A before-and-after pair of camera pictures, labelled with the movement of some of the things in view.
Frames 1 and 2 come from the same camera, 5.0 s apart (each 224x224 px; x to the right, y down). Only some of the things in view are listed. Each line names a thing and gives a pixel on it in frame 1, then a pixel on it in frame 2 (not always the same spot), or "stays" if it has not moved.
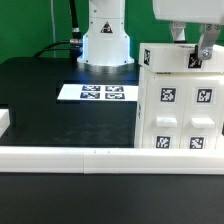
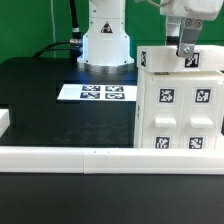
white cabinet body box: x=180 y=111 stays
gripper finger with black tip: x=210 y=33 -> x=189 y=32
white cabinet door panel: x=165 y=109 stays
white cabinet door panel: x=202 y=113 stays
